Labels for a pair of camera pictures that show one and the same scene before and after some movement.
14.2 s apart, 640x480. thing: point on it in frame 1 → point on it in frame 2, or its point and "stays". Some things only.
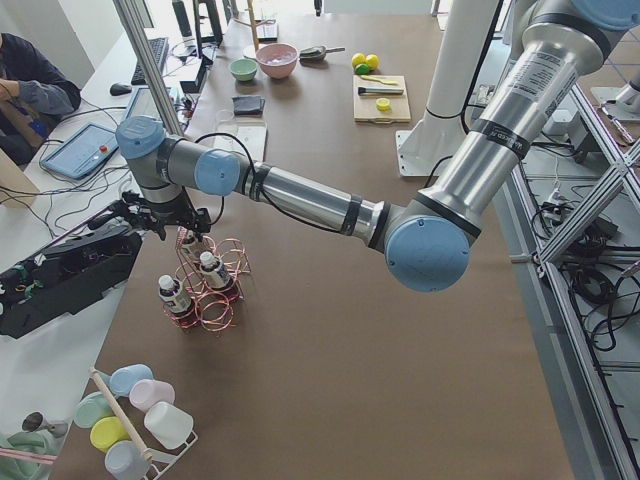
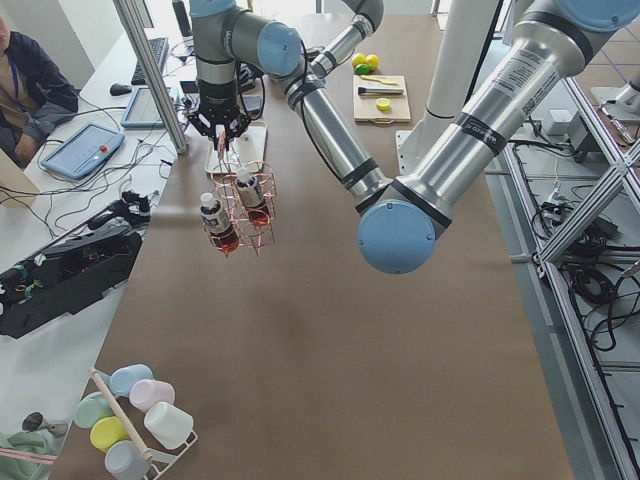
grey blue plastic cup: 125,461 stays
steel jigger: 38,421 stays
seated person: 34,94 stays
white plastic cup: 169,424 stays
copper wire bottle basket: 212,275 → 240,207
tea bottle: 215,273 → 253,197
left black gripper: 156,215 → 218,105
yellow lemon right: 372,61 stays
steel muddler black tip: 366,90 stays
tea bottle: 191,244 → 219,228
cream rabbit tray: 252,133 stays
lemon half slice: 382,104 stays
